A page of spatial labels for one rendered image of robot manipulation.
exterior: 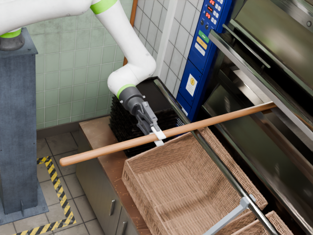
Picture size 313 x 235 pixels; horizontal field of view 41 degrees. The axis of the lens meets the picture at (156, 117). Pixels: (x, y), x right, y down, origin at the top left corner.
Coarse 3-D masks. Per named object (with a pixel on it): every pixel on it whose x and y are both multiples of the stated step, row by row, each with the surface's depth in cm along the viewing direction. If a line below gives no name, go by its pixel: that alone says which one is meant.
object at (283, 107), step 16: (224, 48) 179; (240, 48) 183; (256, 48) 189; (240, 64) 172; (256, 64) 176; (272, 64) 181; (256, 80) 166; (272, 80) 169; (288, 80) 174; (272, 96) 160; (288, 96) 162; (304, 96) 167; (288, 112) 154; (304, 112) 156; (304, 128) 149
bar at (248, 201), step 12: (156, 84) 191; (168, 96) 185; (180, 108) 181; (192, 132) 172; (204, 144) 167; (216, 156) 163; (228, 180) 157; (240, 192) 153; (240, 204) 153; (252, 204) 149; (228, 216) 153; (264, 216) 146; (216, 228) 153
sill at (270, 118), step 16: (224, 80) 207; (240, 80) 204; (240, 96) 199; (256, 96) 197; (256, 112) 191; (272, 112) 190; (272, 128) 184; (288, 128) 184; (288, 144) 178; (304, 144) 178; (304, 160) 172
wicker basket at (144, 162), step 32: (128, 160) 212; (160, 160) 228; (192, 160) 233; (224, 160) 214; (160, 192) 219; (192, 192) 223; (224, 192) 214; (256, 192) 197; (160, 224) 190; (192, 224) 208
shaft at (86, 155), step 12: (252, 108) 184; (264, 108) 187; (204, 120) 172; (216, 120) 174; (168, 132) 163; (180, 132) 166; (120, 144) 154; (132, 144) 156; (72, 156) 145; (84, 156) 147; (96, 156) 149
